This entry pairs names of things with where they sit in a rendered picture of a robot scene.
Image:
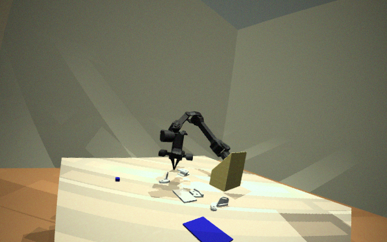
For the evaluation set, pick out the blue flat rectangular plate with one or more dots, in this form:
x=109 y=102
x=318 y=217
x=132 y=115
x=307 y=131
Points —
x=205 y=231

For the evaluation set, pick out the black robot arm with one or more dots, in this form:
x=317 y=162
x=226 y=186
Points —
x=174 y=135

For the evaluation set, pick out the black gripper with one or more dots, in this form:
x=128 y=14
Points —
x=164 y=152

